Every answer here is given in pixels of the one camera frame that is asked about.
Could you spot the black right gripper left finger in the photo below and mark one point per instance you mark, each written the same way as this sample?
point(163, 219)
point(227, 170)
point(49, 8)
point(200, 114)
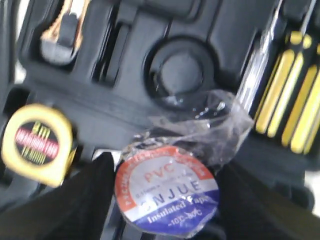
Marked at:
point(74, 211)

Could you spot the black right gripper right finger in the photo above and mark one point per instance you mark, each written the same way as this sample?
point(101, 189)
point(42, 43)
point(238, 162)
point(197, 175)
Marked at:
point(252, 211)

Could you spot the PVC insulating tape roll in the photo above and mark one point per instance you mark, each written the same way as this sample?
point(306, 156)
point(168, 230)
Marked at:
point(165, 183)

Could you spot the black plastic tool case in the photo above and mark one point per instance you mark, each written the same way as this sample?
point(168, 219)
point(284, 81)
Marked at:
point(135, 53)

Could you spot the yellow measuring tape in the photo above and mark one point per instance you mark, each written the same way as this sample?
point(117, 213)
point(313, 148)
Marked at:
point(38, 143)

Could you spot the yellow black screwdriver left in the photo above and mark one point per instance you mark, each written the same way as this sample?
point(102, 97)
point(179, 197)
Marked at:
point(283, 78)

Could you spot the yellow black screwdriver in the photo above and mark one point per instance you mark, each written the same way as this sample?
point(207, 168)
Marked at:
point(304, 120)
point(283, 78)

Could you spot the yellow black screwdriver right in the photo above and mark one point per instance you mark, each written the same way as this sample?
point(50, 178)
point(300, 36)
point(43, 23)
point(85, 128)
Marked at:
point(304, 120)

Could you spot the orange utility knife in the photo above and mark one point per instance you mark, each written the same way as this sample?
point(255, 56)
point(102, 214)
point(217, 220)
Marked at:
point(60, 43)

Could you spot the clear handled test screwdriver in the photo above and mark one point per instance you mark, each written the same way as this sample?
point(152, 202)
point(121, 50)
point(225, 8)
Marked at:
point(257, 63)

